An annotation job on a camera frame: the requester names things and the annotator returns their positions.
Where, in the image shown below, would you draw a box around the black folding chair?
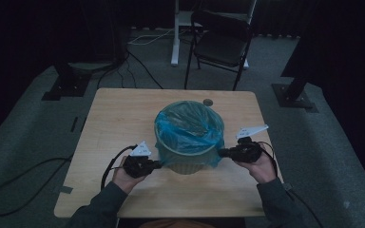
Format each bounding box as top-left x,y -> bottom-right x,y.
182,9 -> 255,92

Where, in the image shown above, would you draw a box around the person's left hand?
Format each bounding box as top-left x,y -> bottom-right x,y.
111,156 -> 147,195

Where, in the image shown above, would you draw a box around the right hand-held gripper cable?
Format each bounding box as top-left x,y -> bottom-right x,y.
259,140 -> 325,228

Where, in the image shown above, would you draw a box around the long thick black cable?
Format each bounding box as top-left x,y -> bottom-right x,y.
0,156 -> 74,219

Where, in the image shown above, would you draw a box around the white cable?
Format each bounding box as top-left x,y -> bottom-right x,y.
127,27 -> 176,47

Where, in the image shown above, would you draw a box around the left hand-held gripper cable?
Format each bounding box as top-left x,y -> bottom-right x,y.
100,143 -> 139,191

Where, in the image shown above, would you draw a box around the green plastic bin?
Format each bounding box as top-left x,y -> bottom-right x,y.
155,139 -> 220,176

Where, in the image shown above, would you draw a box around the thin black cables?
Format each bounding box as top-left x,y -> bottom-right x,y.
96,48 -> 164,90

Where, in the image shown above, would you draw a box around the person's right hand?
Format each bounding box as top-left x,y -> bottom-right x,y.
235,142 -> 279,185

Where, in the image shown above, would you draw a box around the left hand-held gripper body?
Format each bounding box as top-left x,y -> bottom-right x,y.
122,141 -> 155,180

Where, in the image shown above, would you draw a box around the hand-held gripper cable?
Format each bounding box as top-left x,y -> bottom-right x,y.
100,143 -> 139,191
259,140 -> 325,228

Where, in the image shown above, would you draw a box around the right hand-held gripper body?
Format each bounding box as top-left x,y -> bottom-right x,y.
230,123 -> 270,164

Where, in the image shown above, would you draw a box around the blue plastic bin bag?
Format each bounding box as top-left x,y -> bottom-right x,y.
153,100 -> 226,169

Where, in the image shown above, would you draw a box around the black stand with base plate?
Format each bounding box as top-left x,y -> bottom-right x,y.
271,61 -> 319,114
41,61 -> 93,102

